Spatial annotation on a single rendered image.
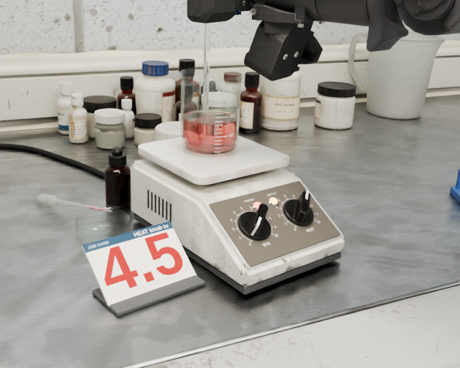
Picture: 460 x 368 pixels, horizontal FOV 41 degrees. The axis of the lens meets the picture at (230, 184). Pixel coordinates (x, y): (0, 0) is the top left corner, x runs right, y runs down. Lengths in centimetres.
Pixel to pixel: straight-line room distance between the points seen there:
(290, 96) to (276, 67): 48
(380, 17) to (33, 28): 67
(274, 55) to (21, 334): 31
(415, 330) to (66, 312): 29
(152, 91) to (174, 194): 38
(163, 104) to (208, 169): 39
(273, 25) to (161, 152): 18
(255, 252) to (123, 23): 63
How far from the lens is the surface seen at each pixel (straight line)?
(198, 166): 59
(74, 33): 107
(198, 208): 56
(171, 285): 56
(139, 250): 56
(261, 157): 63
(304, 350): 49
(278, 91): 103
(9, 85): 102
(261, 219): 55
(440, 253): 68
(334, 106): 107
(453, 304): 59
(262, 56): 56
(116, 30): 109
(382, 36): 51
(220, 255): 55
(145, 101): 96
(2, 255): 63
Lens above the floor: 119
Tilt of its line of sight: 21 degrees down
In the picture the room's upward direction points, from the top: 3 degrees clockwise
